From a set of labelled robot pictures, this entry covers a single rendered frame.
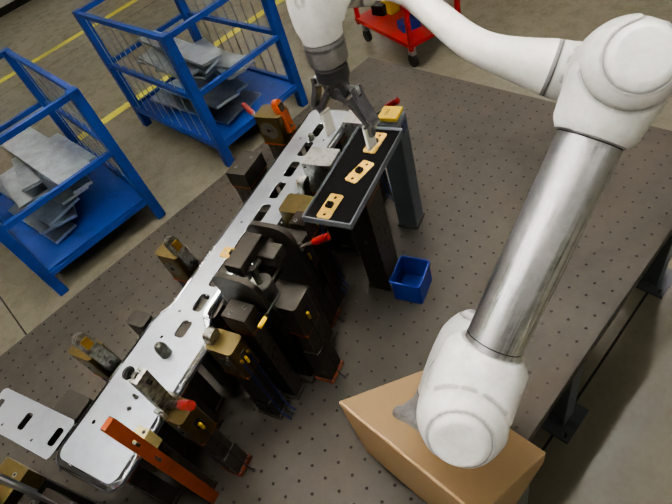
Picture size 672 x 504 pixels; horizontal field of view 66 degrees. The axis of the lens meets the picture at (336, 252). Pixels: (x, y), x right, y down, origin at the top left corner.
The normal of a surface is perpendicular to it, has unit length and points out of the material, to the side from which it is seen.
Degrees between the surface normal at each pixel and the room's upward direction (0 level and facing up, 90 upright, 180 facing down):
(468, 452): 56
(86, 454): 0
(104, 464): 0
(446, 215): 0
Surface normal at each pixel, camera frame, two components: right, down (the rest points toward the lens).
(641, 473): -0.25, -0.64
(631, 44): -0.23, 0.11
